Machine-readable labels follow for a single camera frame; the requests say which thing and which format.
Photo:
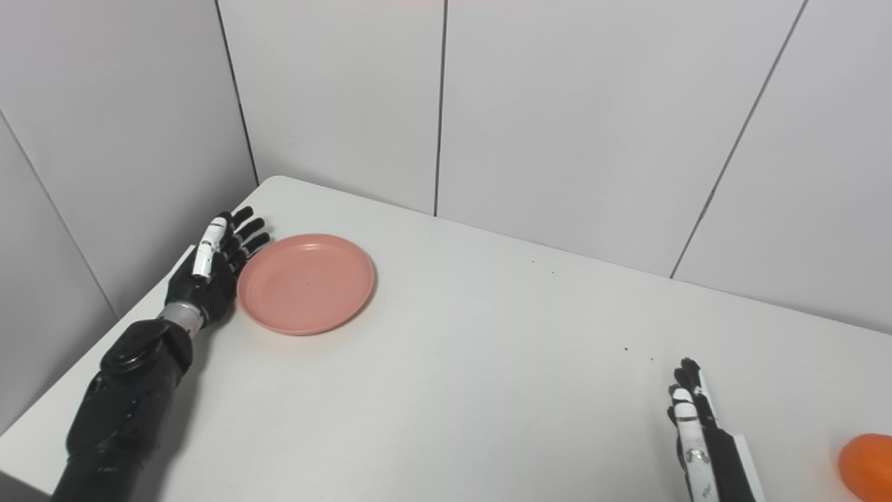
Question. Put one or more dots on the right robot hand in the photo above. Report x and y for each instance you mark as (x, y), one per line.
(707, 446)

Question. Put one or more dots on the pink plate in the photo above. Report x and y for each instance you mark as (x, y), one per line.
(306, 283)

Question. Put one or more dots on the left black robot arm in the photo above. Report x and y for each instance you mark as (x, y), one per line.
(125, 411)

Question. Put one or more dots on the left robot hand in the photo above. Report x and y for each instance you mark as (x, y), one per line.
(209, 272)

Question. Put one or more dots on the orange fruit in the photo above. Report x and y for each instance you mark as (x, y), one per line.
(867, 467)

